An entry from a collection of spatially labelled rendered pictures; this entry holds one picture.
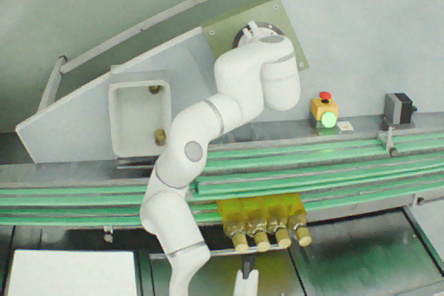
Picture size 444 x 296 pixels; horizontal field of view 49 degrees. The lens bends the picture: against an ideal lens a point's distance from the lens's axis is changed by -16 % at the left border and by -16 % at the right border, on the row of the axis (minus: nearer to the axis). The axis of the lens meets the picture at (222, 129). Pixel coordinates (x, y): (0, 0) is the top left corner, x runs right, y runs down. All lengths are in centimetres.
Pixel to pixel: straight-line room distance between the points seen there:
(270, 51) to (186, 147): 28
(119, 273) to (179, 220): 50
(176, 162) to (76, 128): 64
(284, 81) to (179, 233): 42
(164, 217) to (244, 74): 34
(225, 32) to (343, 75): 42
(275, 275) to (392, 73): 76
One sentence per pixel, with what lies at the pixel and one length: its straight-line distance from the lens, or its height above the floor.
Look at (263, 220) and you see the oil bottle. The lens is 151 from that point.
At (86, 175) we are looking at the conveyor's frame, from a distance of 167.
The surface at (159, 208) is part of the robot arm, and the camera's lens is 110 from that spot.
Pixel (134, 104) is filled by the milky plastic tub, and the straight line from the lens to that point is 164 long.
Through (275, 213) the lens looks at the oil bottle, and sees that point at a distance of 153.
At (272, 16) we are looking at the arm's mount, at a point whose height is 82.
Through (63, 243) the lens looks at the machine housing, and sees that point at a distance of 176.
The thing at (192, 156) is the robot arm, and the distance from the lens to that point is 111.
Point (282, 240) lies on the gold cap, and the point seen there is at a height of 116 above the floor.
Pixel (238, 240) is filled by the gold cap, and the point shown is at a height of 115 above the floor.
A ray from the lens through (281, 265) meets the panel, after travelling 159.
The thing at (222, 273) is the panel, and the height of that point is 111.
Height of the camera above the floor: 227
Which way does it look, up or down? 62 degrees down
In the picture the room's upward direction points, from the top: 161 degrees clockwise
